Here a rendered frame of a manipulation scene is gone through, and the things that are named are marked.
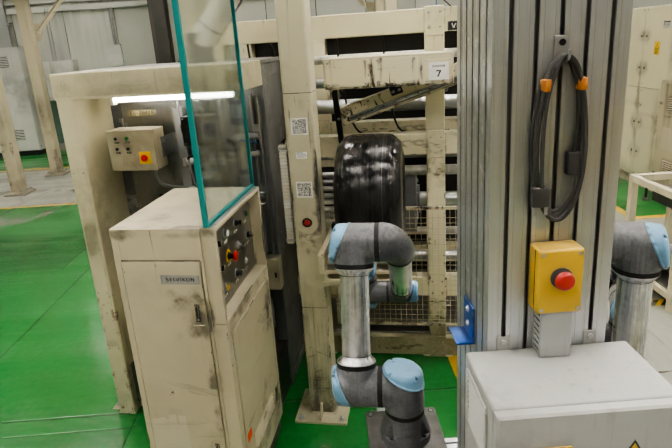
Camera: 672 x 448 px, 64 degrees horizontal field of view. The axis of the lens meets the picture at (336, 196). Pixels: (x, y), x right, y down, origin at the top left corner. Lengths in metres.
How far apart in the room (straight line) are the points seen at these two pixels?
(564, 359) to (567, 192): 0.33
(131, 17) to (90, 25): 0.84
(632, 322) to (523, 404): 0.66
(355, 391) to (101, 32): 11.04
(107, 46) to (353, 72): 9.75
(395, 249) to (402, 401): 0.43
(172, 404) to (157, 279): 0.53
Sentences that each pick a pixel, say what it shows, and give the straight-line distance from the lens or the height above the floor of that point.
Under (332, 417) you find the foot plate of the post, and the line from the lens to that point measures 2.98.
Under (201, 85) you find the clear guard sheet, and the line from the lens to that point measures 1.94.
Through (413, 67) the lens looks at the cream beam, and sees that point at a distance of 2.58.
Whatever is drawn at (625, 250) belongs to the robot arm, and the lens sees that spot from 1.56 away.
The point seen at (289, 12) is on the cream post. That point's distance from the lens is 2.38.
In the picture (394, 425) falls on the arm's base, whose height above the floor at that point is 0.79.
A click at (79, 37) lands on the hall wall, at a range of 12.33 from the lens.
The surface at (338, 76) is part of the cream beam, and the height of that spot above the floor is 1.70.
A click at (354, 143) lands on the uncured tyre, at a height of 1.43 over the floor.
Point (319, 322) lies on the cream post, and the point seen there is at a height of 0.54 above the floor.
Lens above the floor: 1.87
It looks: 16 degrees down
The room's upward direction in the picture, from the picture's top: 4 degrees counter-clockwise
